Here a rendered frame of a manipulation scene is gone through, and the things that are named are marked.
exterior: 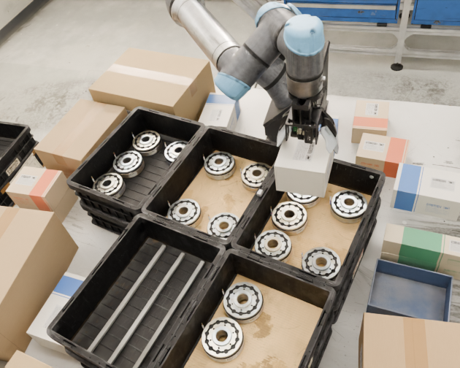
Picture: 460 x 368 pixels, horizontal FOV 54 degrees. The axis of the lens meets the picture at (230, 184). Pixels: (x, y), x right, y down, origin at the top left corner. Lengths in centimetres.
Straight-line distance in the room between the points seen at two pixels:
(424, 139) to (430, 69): 160
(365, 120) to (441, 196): 42
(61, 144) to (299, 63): 110
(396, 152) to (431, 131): 25
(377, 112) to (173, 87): 77
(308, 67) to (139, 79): 107
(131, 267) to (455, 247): 90
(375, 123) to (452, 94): 149
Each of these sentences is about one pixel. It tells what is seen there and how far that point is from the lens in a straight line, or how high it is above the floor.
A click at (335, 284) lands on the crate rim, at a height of 93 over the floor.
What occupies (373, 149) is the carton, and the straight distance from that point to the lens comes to 164.
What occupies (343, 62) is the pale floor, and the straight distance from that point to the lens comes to 339.
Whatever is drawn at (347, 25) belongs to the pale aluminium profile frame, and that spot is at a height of 30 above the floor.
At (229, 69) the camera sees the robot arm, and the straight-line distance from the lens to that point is 101.
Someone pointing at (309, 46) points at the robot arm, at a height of 144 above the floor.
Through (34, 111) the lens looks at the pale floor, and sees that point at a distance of 364.
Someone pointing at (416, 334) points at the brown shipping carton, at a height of 86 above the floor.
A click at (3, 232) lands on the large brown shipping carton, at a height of 90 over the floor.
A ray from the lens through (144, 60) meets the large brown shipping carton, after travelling 199.
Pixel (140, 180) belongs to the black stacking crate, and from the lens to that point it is 157.
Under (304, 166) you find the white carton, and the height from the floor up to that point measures 114.
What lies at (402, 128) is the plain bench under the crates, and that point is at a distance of 184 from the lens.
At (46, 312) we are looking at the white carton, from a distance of 145.
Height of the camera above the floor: 193
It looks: 48 degrees down
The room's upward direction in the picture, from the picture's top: 12 degrees counter-clockwise
